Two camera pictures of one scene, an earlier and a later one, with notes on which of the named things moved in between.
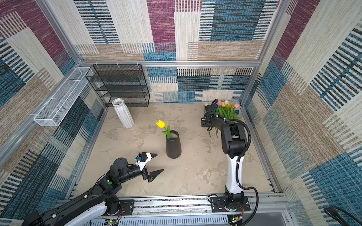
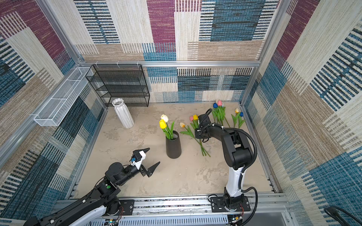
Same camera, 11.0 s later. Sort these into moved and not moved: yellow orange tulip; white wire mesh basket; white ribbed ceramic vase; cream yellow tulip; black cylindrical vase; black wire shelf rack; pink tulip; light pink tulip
Moved: yellow orange tulip; cream yellow tulip; light pink tulip; pink tulip
Not moved: white ribbed ceramic vase; black cylindrical vase; black wire shelf rack; white wire mesh basket
